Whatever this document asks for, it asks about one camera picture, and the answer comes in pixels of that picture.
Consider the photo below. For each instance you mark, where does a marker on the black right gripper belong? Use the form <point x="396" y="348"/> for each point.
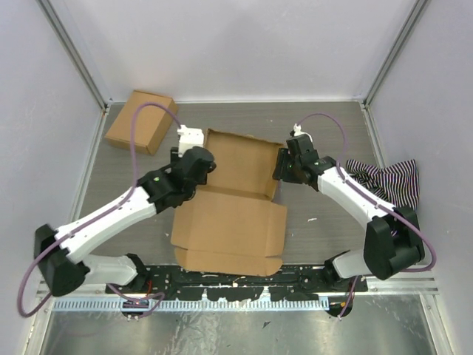
<point x="282" y="158"/>

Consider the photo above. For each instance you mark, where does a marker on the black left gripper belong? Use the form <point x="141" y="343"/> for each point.
<point x="175" y="159"/>

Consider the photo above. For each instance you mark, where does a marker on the brown cardboard box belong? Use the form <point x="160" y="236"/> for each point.
<point x="232" y="225"/>
<point x="152" y="123"/>

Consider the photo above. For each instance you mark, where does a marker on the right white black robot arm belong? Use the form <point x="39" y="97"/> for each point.
<point x="391" y="242"/>

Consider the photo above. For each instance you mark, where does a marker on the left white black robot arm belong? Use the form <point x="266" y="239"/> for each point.
<point x="65" y="254"/>

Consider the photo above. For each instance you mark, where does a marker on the closed brown cardboard box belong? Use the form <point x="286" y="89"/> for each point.
<point x="152" y="123"/>

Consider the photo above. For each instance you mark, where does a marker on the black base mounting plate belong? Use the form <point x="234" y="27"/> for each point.
<point x="290" y="282"/>

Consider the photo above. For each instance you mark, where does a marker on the purple white striped cloth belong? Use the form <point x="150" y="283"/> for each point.
<point x="397" y="184"/>

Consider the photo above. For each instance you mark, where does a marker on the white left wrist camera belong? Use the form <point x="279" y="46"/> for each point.
<point x="189" y="138"/>

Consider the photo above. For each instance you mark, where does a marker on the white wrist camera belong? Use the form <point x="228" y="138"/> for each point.
<point x="298" y="131"/>
<point x="189" y="138"/>

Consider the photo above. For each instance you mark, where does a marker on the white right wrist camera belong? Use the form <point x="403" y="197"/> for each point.
<point x="298" y="131"/>

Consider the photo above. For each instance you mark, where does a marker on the white slotted cable duct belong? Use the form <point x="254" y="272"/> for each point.
<point x="263" y="304"/>

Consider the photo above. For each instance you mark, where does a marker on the aluminium front rail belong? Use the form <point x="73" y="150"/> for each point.
<point x="65" y="279"/>

